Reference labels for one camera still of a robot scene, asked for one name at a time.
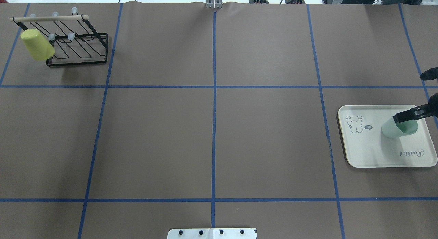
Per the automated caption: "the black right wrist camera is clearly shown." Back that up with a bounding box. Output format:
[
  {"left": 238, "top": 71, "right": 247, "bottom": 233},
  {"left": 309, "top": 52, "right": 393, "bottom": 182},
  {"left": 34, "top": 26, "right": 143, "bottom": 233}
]
[{"left": 420, "top": 67, "right": 438, "bottom": 81}]

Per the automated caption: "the wooden rack handle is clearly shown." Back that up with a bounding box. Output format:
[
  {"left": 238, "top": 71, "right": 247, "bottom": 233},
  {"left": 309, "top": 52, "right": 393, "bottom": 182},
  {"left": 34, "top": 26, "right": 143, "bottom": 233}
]
[{"left": 9, "top": 15, "right": 89, "bottom": 23}]

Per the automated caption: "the pale green plastic cup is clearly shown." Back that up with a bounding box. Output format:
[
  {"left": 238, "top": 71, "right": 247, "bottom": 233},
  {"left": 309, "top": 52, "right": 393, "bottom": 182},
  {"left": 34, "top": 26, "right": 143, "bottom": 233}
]
[{"left": 381, "top": 118, "right": 419, "bottom": 139}]

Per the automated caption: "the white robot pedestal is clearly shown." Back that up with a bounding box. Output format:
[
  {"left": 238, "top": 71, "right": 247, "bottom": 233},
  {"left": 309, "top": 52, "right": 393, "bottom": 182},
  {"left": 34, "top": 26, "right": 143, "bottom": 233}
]
[{"left": 167, "top": 228, "right": 258, "bottom": 239}]

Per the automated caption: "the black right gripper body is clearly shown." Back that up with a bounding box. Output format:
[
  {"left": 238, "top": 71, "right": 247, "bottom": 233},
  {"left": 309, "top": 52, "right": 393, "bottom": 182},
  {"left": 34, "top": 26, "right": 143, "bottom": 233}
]
[{"left": 424, "top": 93, "right": 438, "bottom": 118}]

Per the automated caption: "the aluminium frame post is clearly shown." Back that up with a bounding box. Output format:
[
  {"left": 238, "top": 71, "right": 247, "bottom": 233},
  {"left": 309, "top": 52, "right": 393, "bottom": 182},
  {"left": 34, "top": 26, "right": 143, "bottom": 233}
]
[{"left": 206, "top": 0, "right": 223, "bottom": 9}]

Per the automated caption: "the black wire cup rack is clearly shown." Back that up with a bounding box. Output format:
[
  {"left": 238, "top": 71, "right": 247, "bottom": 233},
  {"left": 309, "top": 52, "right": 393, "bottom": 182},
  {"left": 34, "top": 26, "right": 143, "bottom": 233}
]
[{"left": 14, "top": 7, "right": 110, "bottom": 67}]

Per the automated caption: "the cream rabbit tray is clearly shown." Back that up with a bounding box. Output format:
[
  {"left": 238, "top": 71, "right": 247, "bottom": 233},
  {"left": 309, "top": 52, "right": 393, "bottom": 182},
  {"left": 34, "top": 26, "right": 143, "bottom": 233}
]
[{"left": 338, "top": 105, "right": 437, "bottom": 168}]

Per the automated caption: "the yellow plastic cup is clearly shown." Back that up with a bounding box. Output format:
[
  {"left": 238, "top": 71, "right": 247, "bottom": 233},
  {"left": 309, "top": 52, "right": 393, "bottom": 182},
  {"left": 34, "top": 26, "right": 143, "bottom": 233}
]
[{"left": 20, "top": 29, "right": 56, "bottom": 61}]

